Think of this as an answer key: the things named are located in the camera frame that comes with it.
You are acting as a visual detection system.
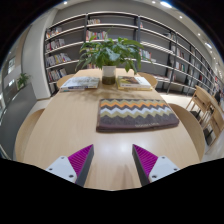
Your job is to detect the yellow book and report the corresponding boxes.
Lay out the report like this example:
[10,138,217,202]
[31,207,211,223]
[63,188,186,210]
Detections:
[116,76,153,92]

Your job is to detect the person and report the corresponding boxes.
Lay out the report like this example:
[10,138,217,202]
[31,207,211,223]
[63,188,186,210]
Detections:
[214,88,223,104]

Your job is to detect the grey shelf unit with books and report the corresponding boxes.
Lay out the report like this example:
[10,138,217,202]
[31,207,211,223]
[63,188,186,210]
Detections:
[43,11,221,96]

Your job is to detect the zigzag-striped brown towel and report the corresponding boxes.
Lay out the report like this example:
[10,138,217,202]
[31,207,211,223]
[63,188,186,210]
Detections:
[96,98,180,133]

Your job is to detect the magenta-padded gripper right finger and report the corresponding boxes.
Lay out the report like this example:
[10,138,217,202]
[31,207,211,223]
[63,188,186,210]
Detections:
[131,143,181,187]

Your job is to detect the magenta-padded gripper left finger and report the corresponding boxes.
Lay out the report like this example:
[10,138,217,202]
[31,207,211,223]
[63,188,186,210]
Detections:
[45,143,95,188]

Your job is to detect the green potted plant white pot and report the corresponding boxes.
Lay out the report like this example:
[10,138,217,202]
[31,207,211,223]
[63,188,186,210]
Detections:
[75,31,148,85]

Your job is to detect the white cover book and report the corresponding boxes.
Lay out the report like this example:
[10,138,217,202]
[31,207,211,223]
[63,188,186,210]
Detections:
[59,76,101,93]

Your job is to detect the small background potted plant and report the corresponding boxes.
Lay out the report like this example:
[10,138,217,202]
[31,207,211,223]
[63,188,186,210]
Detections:
[16,72,31,90]

